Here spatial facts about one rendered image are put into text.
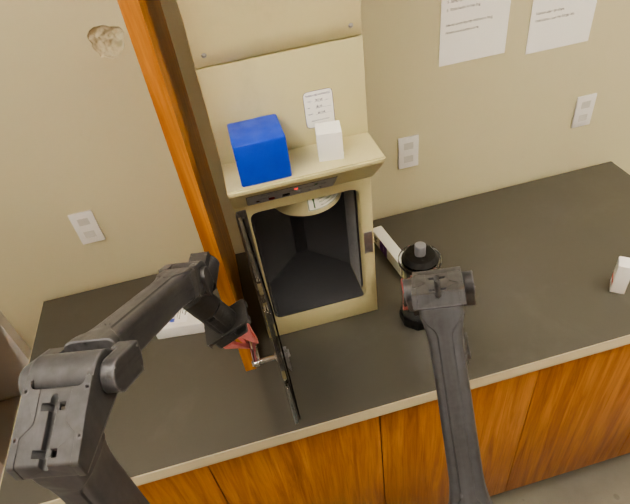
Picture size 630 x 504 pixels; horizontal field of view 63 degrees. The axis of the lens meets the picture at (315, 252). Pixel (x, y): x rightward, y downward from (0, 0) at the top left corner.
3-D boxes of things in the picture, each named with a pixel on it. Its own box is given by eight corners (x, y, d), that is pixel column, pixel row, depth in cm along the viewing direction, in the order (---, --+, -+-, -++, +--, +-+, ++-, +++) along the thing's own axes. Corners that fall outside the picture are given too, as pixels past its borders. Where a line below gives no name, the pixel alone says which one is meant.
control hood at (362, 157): (231, 203, 113) (220, 164, 106) (371, 170, 116) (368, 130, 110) (237, 234, 104) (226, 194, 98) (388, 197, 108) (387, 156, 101)
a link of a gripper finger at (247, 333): (236, 341, 113) (210, 320, 107) (263, 324, 112) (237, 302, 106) (241, 365, 108) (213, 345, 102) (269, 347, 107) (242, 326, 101)
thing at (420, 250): (396, 256, 133) (395, 237, 128) (429, 248, 134) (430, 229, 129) (409, 280, 126) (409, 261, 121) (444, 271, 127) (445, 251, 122)
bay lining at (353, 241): (261, 260, 157) (236, 161, 134) (341, 240, 160) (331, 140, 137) (275, 317, 139) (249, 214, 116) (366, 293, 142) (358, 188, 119)
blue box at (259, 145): (236, 163, 106) (226, 123, 100) (283, 152, 107) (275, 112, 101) (242, 188, 99) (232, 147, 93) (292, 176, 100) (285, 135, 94)
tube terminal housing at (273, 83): (255, 279, 162) (187, 30, 112) (353, 255, 166) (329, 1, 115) (268, 338, 144) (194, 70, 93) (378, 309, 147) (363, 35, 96)
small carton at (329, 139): (317, 149, 106) (314, 123, 102) (341, 146, 106) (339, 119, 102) (319, 162, 102) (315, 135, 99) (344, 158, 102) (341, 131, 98)
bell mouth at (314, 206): (266, 184, 134) (262, 166, 130) (330, 169, 136) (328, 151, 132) (278, 223, 121) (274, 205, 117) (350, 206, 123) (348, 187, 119)
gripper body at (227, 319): (209, 327, 108) (185, 310, 103) (248, 302, 106) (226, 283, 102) (212, 350, 103) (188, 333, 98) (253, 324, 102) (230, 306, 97)
